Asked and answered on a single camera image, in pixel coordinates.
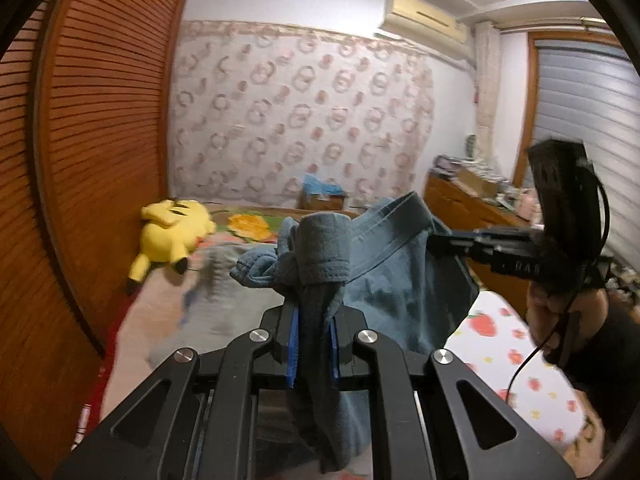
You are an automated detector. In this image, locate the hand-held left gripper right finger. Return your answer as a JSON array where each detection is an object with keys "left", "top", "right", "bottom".
[{"left": 327, "top": 307, "right": 573, "bottom": 480}]

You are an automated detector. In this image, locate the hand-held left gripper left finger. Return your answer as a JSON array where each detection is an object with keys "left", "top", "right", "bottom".
[{"left": 52, "top": 302, "right": 301, "bottom": 480}]

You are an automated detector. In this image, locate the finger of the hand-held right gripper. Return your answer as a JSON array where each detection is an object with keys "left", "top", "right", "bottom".
[{"left": 426, "top": 226, "right": 496, "bottom": 267}]

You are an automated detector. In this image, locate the blue-grey shirt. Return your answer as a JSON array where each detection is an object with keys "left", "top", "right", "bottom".
[{"left": 230, "top": 192, "right": 481, "bottom": 476}]

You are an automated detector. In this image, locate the person's right forearm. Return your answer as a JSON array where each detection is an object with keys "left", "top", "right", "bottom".
[{"left": 565, "top": 302, "right": 640, "bottom": 461}]

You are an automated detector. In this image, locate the person's right hand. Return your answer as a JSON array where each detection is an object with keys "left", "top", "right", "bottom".
[{"left": 525, "top": 280, "right": 608, "bottom": 361}]

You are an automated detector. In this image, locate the wooden cabinet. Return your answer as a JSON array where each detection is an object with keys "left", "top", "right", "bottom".
[{"left": 425, "top": 172, "right": 538, "bottom": 291}]

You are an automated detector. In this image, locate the open cardboard box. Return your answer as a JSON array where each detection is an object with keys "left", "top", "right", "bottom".
[{"left": 457, "top": 166, "right": 501, "bottom": 199}]

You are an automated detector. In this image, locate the stack of packets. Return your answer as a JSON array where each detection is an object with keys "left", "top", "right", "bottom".
[{"left": 434, "top": 155, "right": 463, "bottom": 179}]

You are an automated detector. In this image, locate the window with grey blind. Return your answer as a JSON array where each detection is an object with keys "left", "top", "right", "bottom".
[{"left": 512, "top": 30, "right": 640, "bottom": 266}]

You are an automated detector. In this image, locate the white strawberry print blanket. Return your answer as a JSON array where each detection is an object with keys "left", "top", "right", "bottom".
[{"left": 445, "top": 290, "right": 586, "bottom": 441}]

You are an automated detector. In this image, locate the white lace curtain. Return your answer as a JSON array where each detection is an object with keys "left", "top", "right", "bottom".
[{"left": 472, "top": 22, "right": 501, "bottom": 171}]

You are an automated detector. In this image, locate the yellow plush toy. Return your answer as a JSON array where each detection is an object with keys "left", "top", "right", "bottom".
[{"left": 125, "top": 200, "right": 217, "bottom": 295}]

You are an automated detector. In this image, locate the curtain rod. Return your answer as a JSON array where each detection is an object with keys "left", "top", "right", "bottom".
[{"left": 492, "top": 15, "right": 613, "bottom": 32}]

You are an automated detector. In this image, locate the beige air conditioner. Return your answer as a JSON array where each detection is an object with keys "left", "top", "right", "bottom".
[{"left": 377, "top": 0, "right": 471, "bottom": 46}]

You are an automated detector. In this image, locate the wooden louvered wardrobe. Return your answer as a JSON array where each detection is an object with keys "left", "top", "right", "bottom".
[{"left": 0, "top": 0, "right": 201, "bottom": 476}]

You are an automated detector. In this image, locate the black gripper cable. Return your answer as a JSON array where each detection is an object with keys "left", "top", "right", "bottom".
[{"left": 505, "top": 175, "right": 612, "bottom": 406}]

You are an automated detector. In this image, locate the ring patterned wall curtain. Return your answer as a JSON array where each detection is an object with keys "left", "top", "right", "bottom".
[{"left": 167, "top": 20, "right": 436, "bottom": 208}]

